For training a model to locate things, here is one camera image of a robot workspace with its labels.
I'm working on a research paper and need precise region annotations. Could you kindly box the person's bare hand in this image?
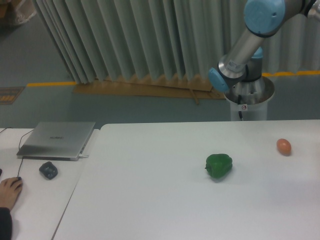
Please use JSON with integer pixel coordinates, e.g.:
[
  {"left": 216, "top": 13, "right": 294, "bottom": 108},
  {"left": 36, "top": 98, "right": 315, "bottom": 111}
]
[{"left": 0, "top": 177, "right": 23, "bottom": 211}]

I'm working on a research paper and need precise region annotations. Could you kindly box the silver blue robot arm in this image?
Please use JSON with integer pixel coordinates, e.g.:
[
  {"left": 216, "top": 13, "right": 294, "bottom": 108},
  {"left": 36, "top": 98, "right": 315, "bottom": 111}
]
[{"left": 208, "top": 0, "right": 320, "bottom": 92}]

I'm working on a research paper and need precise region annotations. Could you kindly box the dark sleeved forearm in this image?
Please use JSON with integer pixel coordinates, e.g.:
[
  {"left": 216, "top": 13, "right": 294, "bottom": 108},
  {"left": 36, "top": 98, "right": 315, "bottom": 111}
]
[{"left": 0, "top": 207, "right": 13, "bottom": 240}]

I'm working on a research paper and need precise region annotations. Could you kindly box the green bell pepper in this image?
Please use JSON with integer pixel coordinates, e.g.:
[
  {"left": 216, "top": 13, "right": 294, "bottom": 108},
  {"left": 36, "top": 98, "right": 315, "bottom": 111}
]
[{"left": 205, "top": 153, "right": 233, "bottom": 179}]

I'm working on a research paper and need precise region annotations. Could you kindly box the small black controller device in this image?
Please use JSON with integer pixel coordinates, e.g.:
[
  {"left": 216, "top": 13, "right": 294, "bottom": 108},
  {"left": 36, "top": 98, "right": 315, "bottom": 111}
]
[{"left": 39, "top": 161, "right": 59, "bottom": 180}]

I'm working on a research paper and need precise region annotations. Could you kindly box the silver closed laptop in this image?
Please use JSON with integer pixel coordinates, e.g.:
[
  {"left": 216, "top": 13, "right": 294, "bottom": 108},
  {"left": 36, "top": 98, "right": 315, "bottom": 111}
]
[{"left": 16, "top": 121, "right": 96, "bottom": 161}]

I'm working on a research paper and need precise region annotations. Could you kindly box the pale green pleated curtain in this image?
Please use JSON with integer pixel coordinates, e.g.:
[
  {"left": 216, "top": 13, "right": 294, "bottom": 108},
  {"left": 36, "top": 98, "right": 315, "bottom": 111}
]
[{"left": 31, "top": 0, "right": 320, "bottom": 84}]

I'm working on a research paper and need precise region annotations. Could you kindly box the flat brown cardboard sheet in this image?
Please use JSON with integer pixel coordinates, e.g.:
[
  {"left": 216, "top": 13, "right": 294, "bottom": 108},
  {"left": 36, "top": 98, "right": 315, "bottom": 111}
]
[{"left": 73, "top": 74, "right": 225, "bottom": 105}]

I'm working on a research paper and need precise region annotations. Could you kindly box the brown egg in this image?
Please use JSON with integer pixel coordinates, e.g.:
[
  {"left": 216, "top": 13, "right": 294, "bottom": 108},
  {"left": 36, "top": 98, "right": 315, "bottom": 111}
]
[{"left": 276, "top": 138, "right": 292, "bottom": 155}]

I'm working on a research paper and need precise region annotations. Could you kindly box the black mouse cable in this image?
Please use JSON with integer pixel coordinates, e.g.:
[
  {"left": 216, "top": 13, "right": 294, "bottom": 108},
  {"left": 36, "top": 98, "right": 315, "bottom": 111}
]
[{"left": 0, "top": 127, "right": 34, "bottom": 179}]

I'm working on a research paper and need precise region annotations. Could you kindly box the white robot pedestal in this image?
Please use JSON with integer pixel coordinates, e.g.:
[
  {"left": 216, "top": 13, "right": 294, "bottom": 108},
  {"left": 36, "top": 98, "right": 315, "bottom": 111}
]
[{"left": 224, "top": 76, "right": 275, "bottom": 121}]

